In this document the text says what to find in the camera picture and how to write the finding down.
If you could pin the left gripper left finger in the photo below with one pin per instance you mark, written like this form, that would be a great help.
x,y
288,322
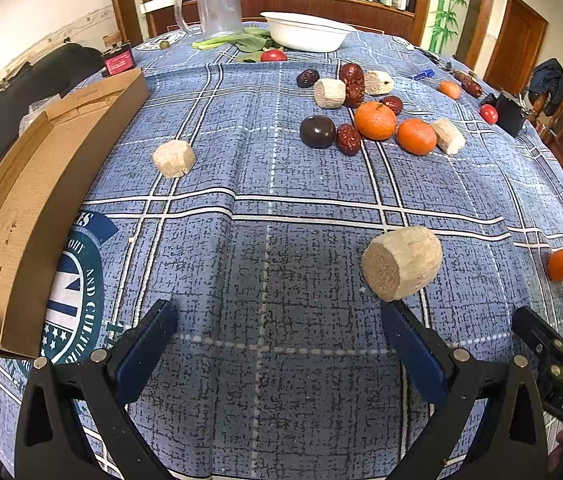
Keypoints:
x,y
51,442

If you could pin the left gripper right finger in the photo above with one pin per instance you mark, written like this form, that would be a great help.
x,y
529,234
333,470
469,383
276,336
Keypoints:
x,y
510,442

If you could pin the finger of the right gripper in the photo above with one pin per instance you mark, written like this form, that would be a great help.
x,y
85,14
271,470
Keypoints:
x,y
545,343

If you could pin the orange tangerine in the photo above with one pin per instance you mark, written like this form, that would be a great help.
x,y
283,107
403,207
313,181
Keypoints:
x,y
450,89
416,137
375,121
554,266

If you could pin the beige yam chunk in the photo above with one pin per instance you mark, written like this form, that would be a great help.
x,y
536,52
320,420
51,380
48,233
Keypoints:
x,y
449,138
378,83
398,264
174,159
329,93

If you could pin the small red jujube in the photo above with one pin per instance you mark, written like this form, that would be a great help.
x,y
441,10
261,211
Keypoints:
x,y
394,103

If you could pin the dark purple plum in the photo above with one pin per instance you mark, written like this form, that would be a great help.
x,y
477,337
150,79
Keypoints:
x,y
317,131

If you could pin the dark wrinkled date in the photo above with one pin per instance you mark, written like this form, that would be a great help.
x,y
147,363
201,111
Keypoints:
x,y
307,78

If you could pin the person's right hand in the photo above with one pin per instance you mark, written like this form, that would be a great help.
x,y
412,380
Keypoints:
x,y
554,457

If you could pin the black cylindrical motor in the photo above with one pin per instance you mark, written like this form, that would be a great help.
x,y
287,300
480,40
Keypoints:
x,y
511,111

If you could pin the cardboard tray box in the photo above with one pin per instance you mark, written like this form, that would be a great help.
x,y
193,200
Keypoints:
x,y
44,179

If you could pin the red tomato right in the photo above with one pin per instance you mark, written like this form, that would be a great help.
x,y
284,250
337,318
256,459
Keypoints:
x,y
489,114

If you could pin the dark jacket on railing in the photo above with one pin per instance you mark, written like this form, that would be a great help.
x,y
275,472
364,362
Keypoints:
x,y
547,78

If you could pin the key bunch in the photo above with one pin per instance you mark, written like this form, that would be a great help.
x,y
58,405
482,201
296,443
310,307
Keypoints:
x,y
447,65

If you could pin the blue marker pen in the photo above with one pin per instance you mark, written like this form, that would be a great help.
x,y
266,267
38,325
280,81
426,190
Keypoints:
x,y
423,75

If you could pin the brown wooden door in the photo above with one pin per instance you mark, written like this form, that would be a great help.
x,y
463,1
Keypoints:
x,y
517,47

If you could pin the blue plaid tablecloth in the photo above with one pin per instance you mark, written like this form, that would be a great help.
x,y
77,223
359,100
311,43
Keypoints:
x,y
278,368

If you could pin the black sofa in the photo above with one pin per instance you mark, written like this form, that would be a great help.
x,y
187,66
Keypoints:
x,y
57,73

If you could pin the large red jujube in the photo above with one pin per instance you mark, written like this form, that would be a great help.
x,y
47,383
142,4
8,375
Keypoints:
x,y
352,76

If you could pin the clear plastic bag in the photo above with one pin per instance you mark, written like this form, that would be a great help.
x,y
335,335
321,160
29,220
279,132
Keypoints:
x,y
35,109

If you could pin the wooden counter cabinet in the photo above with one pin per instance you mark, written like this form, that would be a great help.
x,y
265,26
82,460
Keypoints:
x,y
368,16

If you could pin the dark jar pink label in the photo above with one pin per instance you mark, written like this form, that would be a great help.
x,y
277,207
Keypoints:
x,y
118,60

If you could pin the red tomato near greens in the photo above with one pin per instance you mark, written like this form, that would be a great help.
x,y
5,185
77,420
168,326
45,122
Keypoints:
x,y
273,55

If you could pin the white bowl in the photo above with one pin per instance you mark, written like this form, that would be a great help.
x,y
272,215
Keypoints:
x,y
306,33

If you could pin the green leafy vegetable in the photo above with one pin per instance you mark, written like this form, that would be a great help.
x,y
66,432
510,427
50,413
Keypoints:
x,y
250,43

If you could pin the clear plastic pitcher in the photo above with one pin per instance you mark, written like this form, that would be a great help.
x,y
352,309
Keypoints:
x,y
217,18

